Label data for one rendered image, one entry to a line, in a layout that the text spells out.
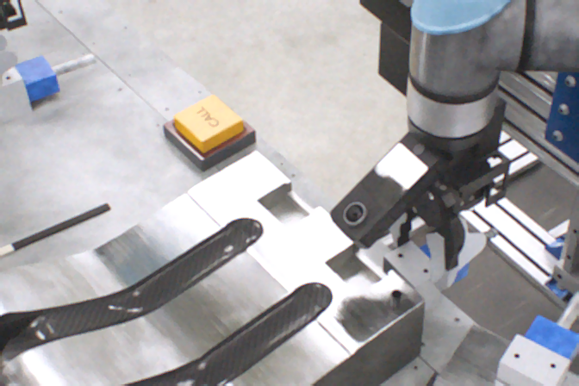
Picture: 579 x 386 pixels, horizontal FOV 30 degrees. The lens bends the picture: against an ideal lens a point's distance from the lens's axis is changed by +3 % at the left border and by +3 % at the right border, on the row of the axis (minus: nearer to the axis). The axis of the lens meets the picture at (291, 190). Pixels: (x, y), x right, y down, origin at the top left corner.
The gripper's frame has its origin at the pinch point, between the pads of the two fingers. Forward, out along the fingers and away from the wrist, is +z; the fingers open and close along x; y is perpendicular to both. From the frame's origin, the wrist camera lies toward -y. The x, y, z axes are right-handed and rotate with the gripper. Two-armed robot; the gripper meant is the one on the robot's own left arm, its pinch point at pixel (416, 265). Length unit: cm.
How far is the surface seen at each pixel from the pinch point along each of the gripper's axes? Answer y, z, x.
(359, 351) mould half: -12.5, -3.7, -6.8
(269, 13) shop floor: 69, 84, 136
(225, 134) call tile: -4.7, 1.7, 29.3
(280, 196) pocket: -7.2, -2.6, 14.0
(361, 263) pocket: -5.6, -2.4, 2.0
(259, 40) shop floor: 61, 84, 129
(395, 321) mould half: -8.1, -4.2, -6.5
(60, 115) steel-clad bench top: -18, 5, 47
